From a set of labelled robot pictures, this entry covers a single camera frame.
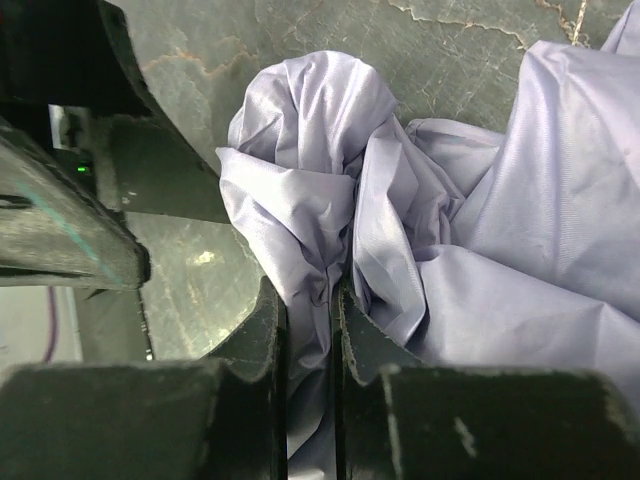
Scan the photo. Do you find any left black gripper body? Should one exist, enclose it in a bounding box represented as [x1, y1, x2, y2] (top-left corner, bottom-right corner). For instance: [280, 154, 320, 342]
[1, 1, 150, 150]

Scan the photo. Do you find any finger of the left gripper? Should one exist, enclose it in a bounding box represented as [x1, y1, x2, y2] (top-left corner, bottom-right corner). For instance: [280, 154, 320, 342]
[97, 1, 229, 224]
[1, 121, 150, 290]

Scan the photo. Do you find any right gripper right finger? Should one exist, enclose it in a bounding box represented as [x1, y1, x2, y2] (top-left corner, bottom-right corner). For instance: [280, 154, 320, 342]
[332, 280, 639, 479]

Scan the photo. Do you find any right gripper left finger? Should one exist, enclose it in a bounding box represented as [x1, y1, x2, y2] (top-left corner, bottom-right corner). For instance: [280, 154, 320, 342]
[1, 279, 287, 479]

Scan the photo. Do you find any lavender folding umbrella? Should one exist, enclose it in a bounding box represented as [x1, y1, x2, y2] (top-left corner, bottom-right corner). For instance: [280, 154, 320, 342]
[217, 3, 639, 479]

